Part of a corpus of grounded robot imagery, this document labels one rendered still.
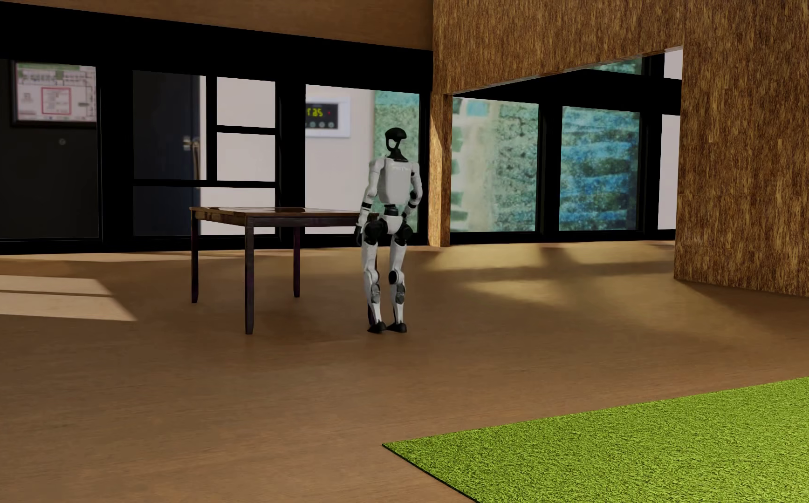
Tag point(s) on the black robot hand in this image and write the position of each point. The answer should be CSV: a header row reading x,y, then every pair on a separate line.
x,y
360,235
409,209

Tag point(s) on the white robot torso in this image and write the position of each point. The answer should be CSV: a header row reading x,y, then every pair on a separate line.
x,y
396,185

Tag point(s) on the white left robot leg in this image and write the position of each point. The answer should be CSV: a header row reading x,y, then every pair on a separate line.
x,y
374,279

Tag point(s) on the white robot leg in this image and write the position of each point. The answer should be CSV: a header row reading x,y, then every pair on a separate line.
x,y
398,279
374,279

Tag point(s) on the white right robot leg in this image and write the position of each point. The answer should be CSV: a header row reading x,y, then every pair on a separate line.
x,y
398,279

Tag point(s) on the black robot head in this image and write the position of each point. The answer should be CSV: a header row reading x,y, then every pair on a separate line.
x,y
395,135

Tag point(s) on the dark wooden table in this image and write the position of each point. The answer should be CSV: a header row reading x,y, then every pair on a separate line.
x,y
251,216

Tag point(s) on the white digital display panel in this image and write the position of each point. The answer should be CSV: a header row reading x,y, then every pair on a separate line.
x,y
326,115

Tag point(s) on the green grass rug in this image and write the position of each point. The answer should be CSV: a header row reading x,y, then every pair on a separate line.
x,y
656,447

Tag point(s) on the framed wall floor plan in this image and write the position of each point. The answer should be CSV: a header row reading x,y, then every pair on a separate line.
x,y
55,94

